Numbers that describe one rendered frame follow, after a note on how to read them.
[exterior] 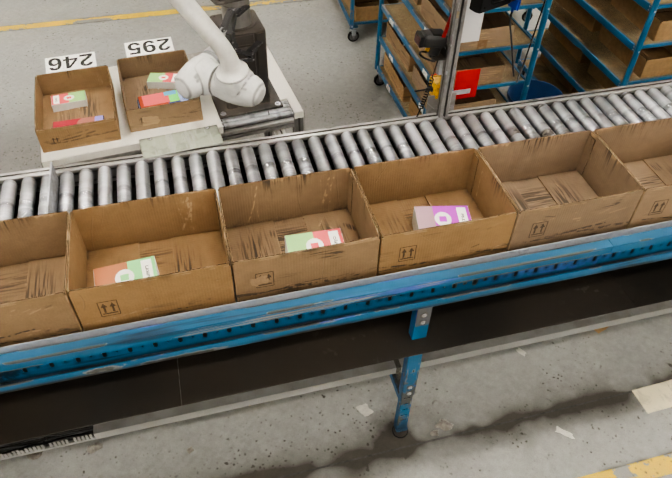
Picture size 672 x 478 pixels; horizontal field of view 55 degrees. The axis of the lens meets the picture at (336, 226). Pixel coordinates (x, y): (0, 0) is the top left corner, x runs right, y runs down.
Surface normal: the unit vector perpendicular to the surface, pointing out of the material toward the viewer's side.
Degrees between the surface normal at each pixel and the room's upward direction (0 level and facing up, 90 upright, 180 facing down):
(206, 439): 0
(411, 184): 89
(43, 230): 90
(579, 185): 0
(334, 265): 91
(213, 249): 0
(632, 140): 89
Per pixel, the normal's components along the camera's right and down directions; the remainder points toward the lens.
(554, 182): 0.04, -0.71
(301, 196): 0.25, 0.69
